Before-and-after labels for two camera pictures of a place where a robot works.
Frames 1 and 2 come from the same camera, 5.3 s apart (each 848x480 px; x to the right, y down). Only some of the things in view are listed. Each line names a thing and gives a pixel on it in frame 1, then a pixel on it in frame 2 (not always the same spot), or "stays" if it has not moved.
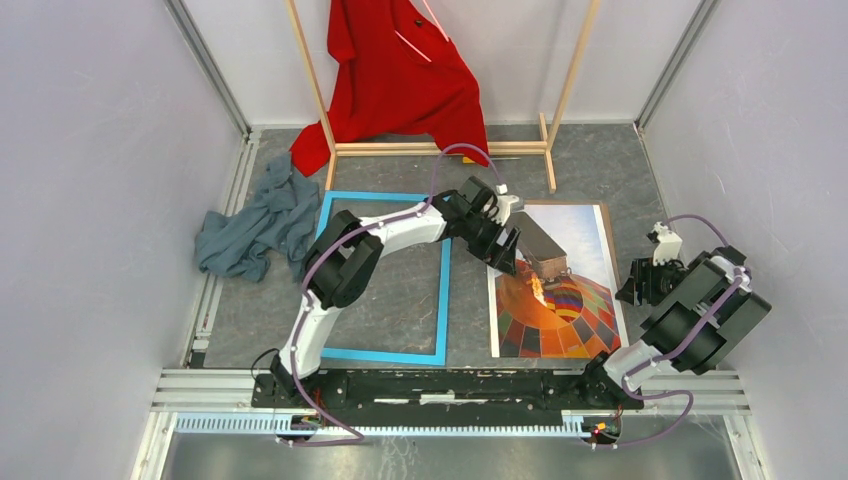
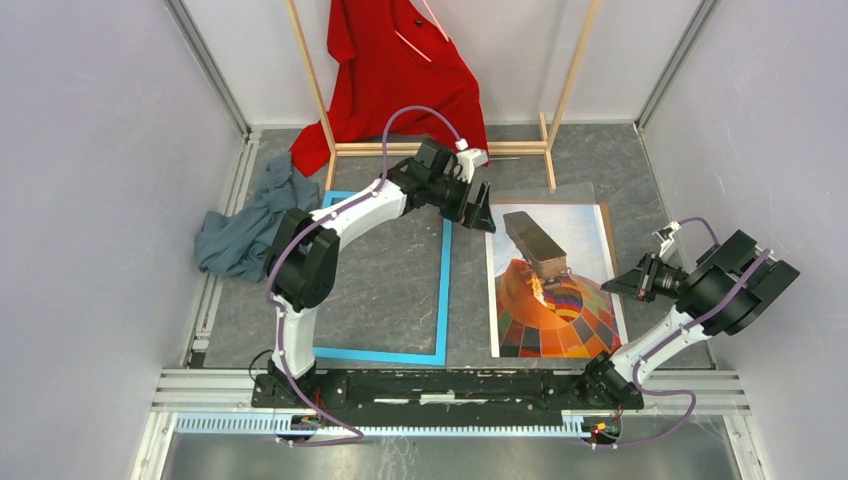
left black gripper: [504, 256] to [476, 217]
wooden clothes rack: [544, 146] stays
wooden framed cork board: [441, 329] stays
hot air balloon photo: [563, 306] stays
